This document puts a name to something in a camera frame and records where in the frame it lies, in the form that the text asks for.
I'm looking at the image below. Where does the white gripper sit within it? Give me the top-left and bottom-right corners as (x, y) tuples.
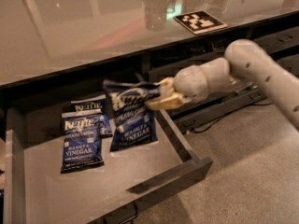
(145, 65), (208, 111)

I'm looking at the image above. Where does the blue kettle chip bag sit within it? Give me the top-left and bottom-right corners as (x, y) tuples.
(103, 79), (160, 151)
(61, 109), (104, 173)
(71, 95), (112, 138)

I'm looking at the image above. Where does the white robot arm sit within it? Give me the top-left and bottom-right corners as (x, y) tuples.
(145, 39), (299, 129)

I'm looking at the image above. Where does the upper right closed drawer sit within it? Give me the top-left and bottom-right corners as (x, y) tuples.
(148, 27), (299, 81)

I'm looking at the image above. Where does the closed drawer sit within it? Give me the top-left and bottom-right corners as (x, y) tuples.
(148, 27), (299, 81)
(168, 52), (299, 119)
(168, 88), (265, 133)

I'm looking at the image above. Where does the lower right closed drawer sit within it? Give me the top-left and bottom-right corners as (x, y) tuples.
(168, 88), (265, 133)

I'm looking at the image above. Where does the middle right closed drawer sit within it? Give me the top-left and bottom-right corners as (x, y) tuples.
(168, 52), (299, 119)

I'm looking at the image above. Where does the open grey top drawer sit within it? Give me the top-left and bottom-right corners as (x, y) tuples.
(3, 72), (215, 224)

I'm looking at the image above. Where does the black white fiducial marker tile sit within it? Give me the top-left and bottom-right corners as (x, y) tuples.
(174, 10), (227, 35)

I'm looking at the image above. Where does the black cable on floor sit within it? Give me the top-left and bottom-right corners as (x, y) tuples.
(190, 102), (275, 134)

